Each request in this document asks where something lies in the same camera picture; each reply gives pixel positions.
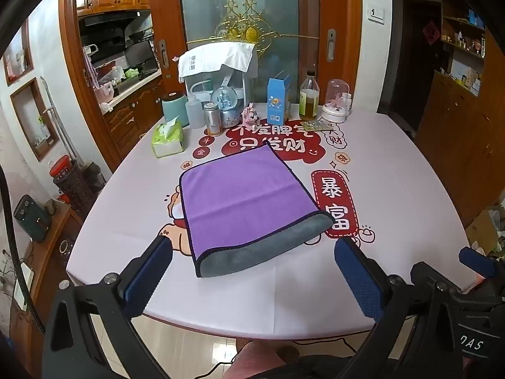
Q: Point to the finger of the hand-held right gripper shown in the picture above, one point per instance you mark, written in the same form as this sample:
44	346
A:
424	274
477	262

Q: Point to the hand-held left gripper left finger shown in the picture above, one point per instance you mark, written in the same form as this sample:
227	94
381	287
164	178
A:
144	280

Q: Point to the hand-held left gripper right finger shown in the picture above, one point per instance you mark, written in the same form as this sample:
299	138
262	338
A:
361	280

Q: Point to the purple and grey towel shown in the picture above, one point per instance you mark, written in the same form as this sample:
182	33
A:
244	197

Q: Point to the cardboard box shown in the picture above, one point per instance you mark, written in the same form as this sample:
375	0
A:
483	231

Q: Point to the printed pink tablecloth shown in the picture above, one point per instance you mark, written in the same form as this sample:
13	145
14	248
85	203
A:
394	205

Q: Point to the wooden side table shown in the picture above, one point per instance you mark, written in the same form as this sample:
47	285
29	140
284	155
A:
43	268

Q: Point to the dark patterned bin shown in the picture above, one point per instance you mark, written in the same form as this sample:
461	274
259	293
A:
77	191

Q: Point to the dark green heater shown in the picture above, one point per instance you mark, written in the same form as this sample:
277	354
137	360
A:
31	219

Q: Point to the person's leg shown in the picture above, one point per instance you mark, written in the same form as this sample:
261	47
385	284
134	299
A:
256	361

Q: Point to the green tissue pack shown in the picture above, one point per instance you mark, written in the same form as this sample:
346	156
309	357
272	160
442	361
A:
167	142

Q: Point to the red lidded jar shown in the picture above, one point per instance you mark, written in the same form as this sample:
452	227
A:
60	167

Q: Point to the wooden shelf cabinet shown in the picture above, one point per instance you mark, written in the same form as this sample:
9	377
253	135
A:
453	118

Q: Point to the pill blister pack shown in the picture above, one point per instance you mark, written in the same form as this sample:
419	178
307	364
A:
317	125

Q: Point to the wooden kitchen base cabinet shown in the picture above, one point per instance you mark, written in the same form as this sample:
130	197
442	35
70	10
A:
126	118

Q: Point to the teal canister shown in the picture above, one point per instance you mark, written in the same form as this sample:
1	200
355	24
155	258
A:
175	110

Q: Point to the metal tin can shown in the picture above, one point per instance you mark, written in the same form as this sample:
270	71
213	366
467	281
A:
212	120

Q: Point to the white plastic bottle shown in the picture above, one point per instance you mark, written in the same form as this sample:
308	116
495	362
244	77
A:
194	112

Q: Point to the glass dome on white base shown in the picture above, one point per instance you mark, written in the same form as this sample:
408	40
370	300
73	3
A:
335	106

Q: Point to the small white bottle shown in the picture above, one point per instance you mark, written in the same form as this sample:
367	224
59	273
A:
347	104

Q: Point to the glass oil bottle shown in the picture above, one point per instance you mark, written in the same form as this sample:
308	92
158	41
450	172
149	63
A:
309	102

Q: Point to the snow globe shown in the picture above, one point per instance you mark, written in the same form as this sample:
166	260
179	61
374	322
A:
225	106

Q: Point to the pink toy figure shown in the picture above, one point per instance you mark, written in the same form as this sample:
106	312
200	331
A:
250	116

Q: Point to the blue carton box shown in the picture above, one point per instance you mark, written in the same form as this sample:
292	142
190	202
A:
278	102

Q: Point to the white countertop appliance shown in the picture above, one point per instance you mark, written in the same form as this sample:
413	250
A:
236	83

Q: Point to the white cloth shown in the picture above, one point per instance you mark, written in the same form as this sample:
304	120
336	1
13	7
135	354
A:
213	57

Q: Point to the range hood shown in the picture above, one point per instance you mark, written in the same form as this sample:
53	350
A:
114	17

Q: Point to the gold door ornament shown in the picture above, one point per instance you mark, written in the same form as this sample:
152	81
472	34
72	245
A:
246	31

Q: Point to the glass sliding door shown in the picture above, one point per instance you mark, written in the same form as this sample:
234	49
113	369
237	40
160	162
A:
276	15

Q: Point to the wall niche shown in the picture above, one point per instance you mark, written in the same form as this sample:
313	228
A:
17	51
35	120

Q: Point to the red wall decoration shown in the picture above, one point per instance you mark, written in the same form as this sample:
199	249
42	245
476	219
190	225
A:
430	32

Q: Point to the white light switch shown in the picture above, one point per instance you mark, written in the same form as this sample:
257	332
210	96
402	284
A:
375	12

